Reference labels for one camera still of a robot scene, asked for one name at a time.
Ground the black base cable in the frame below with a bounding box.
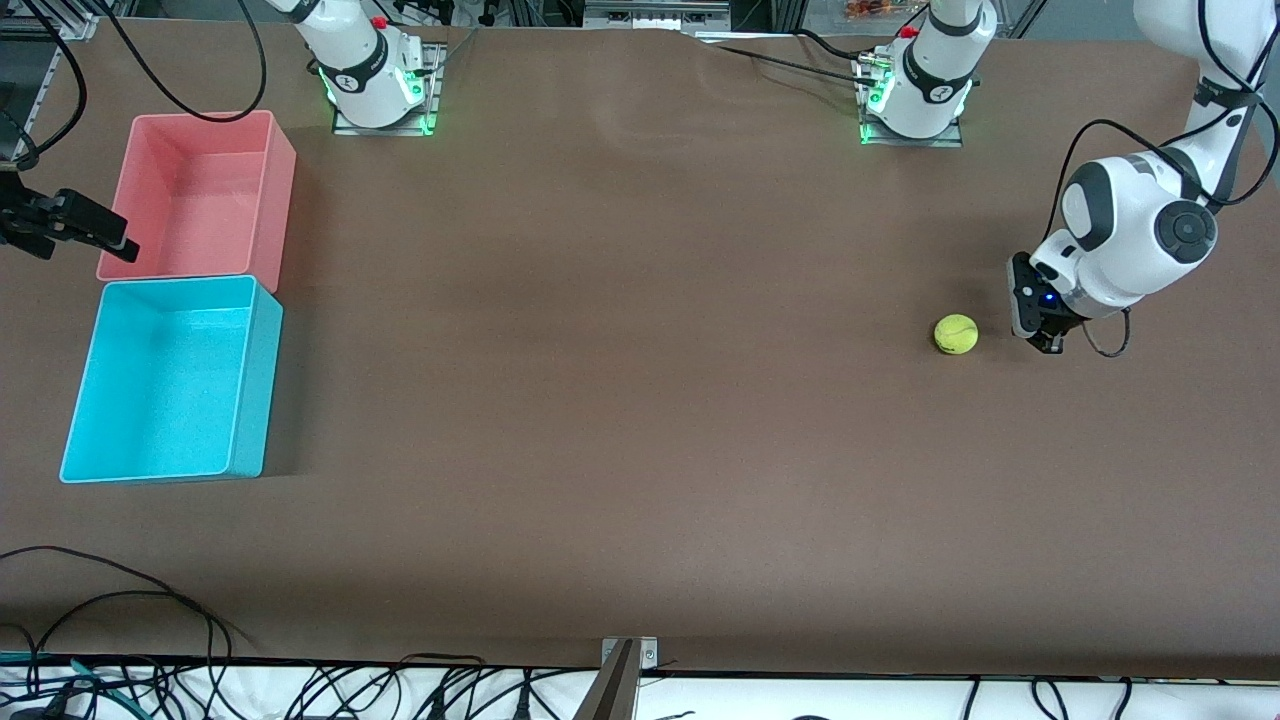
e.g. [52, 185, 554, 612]
[795, 28, 881, 63]
[715, 44, 886, 87]

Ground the yellow tennis ball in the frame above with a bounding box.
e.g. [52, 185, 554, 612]
[934, 314, 979, 356]

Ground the metal table bracket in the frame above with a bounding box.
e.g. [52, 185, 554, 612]
[601, 637, 660, 673]

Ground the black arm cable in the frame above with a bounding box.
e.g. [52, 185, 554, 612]
[1055, 0, 1280, 359]
[95, 0, 268, 123]

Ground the teal cable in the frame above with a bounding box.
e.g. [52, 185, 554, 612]
[0, 650, 136, 706]

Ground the long black cable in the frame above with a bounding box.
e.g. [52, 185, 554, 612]
[0, 545, 236, 666]
[25, 590, 219, 666]

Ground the blue plastic bin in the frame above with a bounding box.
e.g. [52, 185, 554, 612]
[59, 275, 284, 485]

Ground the grey metal device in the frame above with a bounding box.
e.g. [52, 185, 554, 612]
[583, 0, 731, 31]

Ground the perforated metal rail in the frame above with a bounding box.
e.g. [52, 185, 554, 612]
[20, 40, 66, 151]

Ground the aluminium frame profile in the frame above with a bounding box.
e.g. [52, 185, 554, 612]
[0, 0, 101, 41]

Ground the dark camera stand pole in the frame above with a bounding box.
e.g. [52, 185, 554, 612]
[572, 640, 641, 720]

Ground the pink plastic bin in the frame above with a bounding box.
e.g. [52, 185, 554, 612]
[96, 110, 297, 294]

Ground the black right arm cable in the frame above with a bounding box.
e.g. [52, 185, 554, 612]
[95, 0, 268, 123]

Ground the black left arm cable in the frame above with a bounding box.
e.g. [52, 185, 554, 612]
[1055, 0, 1280, 359]

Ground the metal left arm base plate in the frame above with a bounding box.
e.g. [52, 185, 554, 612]
[858, 55, 964, 149]

